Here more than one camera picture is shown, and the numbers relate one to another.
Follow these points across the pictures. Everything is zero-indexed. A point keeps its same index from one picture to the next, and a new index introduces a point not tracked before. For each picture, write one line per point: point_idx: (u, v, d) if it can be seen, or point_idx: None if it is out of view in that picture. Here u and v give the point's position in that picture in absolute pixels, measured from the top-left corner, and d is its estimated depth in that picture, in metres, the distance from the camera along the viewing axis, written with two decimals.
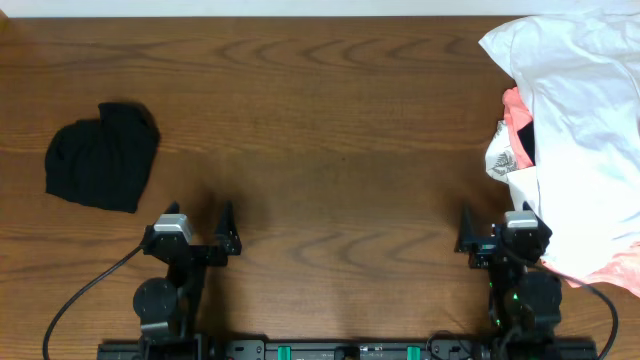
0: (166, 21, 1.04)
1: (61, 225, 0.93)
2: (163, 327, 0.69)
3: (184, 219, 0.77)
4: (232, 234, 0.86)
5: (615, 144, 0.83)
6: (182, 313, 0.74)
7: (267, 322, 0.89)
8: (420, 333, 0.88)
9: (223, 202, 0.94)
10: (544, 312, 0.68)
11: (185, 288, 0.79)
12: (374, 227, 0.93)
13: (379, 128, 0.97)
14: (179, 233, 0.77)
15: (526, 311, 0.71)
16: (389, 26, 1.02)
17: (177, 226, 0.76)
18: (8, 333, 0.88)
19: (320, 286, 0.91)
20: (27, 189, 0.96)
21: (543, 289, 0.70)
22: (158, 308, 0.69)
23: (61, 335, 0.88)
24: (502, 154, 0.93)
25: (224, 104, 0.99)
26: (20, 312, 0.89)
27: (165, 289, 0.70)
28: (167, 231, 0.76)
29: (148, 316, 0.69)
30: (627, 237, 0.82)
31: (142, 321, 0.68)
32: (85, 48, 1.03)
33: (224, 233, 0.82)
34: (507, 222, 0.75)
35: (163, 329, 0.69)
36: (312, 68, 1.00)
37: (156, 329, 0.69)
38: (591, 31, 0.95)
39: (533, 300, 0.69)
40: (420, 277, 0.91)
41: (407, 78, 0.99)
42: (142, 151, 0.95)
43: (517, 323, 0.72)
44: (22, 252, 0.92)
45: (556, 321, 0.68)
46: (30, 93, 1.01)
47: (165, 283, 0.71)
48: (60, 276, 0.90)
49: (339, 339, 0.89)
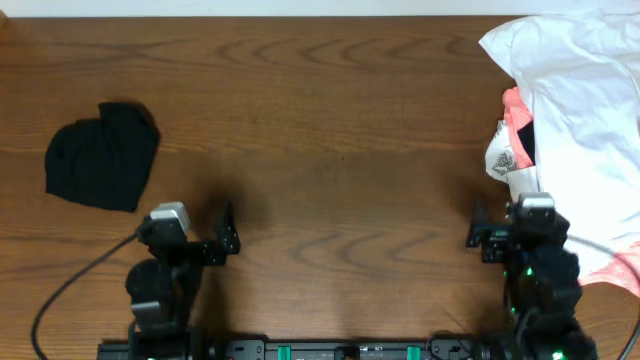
0: (166, 21, 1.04)
1: (59, 225, 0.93)
2: (154, 308, 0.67)
3: (181, 206, 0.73)
4: (231, 229, 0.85)
5: (614, 144, 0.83)
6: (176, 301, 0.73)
7: (267, 322, 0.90)
8: (421, 332, 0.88)
9: (220, 197, 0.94)
10: (562, 286, 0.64)
11: (178, 274, 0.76)
12: (374, 226, 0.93)
13: (379, 128, 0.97)
14: (175, 220, 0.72)
15: (542, 288, 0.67)
16: (389, 25, 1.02)
17: (173, 212, 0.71)
18: (8, 333, 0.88)
19: (319, 286, 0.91)
20: (26, 190, 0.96)
21: (557, 265, 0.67)
22: (149, 286, 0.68)
23: (60, 335, 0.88)
24: (501, 154, 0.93)
25: (224, 103, 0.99)
26: (20, 312, 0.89)
27: (159, 270, 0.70)
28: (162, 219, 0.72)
29: (140, 296, 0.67)
30: (626, 237, 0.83)
31: (132, 301, 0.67)
32: (84, 48, 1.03)
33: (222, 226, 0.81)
34: (522, 202, 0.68)
35: (154, 311, 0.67)
36: (312, 68, 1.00)
37: (146, 310, 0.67)
38: (591, 31, 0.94)
39: (549, 273, 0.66)
40: (420, 277, 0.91)
41: (407, 77, 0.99)
42: (142, 152, 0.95)
43: (532, 305, 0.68)
44: (22, 252, 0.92)
45: (578, 295, 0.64)
46: (30, 92, 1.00)
47: (159, 264, 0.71)
48: (60, 276, 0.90)
49: (339, 339, 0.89)
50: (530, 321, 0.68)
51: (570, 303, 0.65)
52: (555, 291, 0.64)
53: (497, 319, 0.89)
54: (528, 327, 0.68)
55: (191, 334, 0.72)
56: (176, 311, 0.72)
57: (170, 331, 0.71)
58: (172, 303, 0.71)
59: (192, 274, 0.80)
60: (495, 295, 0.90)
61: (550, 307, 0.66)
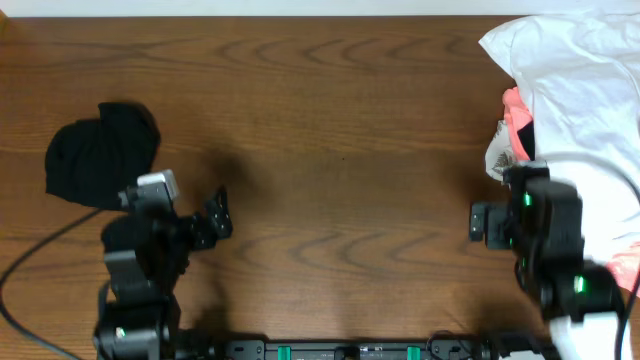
0: (164, 20, 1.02)
1: (63, 226, 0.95)
2: (129, 259, 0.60)
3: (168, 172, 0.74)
4: (224, 209, 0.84)
5: (614, 144, 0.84)
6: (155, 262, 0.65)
7: (267, 322, 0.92)
8: (421, 333, 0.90)
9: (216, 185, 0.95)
10: (562, 199, 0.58)
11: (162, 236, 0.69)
12: (374, 227, 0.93)
13: (379, 128, 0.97)
14: (163, 185, 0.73)
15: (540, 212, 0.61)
16: (391, 24, 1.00)
17: (160, 176, 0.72)
18: (21, 333, 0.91)
19: (320, 286, 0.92)
20: (29, 192, 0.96)
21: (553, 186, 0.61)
22: (128, 232, 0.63)
23: (72, 331, 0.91)
24: (501, 154, 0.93)
25: (223, 104, 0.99)
26: (32, 311, 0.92)
27: (139, 221, 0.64)
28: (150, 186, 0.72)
29: (115, 245, 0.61)
30: (627, 237, 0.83)
31: (105, 251, 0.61)
32: (83, 48, 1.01)
33: (213, 201, 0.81)
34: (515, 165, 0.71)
35: (129, 263, 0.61)
36: (312, 68, 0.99)
37: (121, 261, 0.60)
38: (592, 31, 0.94)
39: (543, 191, 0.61)
40: (420, 277, 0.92)
41: (407, 77, 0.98)
42: (143, 152, 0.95)
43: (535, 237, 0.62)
44: (29, 255, 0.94)
45: (578, 206, 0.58)
46: (30, 93, 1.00)
47: (141, 217, 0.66)
48: (68, 277, 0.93)
49: (340, 339, 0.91)
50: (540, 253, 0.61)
51: (574, 222, 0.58)
52: (554, 205, 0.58)
53: (494, 319, 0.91)
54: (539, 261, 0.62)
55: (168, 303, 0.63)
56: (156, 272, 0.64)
57: (147, 294, 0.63)
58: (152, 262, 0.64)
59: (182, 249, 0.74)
60: (493, 295, 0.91)
61: (552, 229, 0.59)
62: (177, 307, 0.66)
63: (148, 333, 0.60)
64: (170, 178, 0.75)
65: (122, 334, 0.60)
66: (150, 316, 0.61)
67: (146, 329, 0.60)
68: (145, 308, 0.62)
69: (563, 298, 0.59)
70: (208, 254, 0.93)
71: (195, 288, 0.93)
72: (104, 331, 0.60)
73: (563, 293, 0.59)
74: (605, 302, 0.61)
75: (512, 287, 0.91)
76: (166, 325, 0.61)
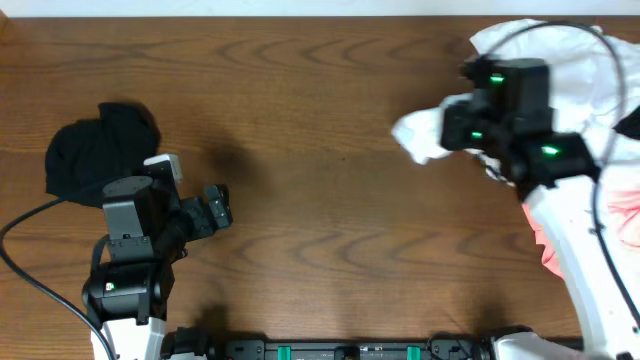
0: (165, 20, 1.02)
1: (61, 225, 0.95)
2: (129, 210, 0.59)
3: (173, 155, 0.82)
4: (227, 206, 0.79)
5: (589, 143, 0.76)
6: (152, 224, 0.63)
7: (267, 322, 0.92)
8: (420, 332, 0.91)
9: (223, 185, 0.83)
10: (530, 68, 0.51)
11: (157, 201, 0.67)
12: (374, 227, 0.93)
13: (379, 128, 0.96)
14: (165, 161, 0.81)
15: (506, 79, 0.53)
16: (391, 25, 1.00)
17: (165, 155, 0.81)
18: (21, 332, 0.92)
19: (319, 286, 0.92)
20: (29, 191, 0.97)
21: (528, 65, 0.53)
22: (127, 187, 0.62)
23: (72, 329, 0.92)
24: None
25: (223, 104, 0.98)
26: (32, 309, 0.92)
27: (140, 180, 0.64)
28: (155, 162, 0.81)
29: (115, 195, 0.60)
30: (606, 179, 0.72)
31: (105, 200, 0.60)
32: (83, 47, 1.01)
33: (213, 188, 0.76)
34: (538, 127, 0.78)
35: (126, 215, 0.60)
36: (312, 68, 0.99)
37: (118, 212, 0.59)
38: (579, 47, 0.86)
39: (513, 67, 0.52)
40: (420, 277, 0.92)
41: (408, 78, 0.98)
42: (142, 151, 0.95)
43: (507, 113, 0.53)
44: (29, 255, 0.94)
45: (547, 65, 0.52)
46: (30, 93, 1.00)
47: (139, 177, 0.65)
48: (68, 274, 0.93)
49: (339, 339, 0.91)
50: (508, 129, 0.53)
51: (546, 90, 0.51)
52: (523, 72, 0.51)
53: (495, 318, 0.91)
54: (507, 136, 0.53)
55: (154, 270, 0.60)
56: (151, 232, 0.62)
57: (140, 252, 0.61)
58: (150, 222, 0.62)
59: (176, 224, 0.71)
60: (493, 295, 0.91)
61: (524, 98, 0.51)
62: (170, 272, 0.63)
63: (139, 289, 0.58)
64: (176, 161, 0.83)
65: (111, 288, 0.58)
66: (141, 273, 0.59)
67: (137, 285, 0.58)
68: (138, 264, 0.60)
69: (533, 160, 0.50)
70: (208, 254, 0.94)
71: (195, 287, 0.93)
72: (94, 286, 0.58)
73: (533, 156, 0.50)
74: (572, 166, 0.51)
75: (511, 287, 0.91)
76: (157, 283, 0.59)
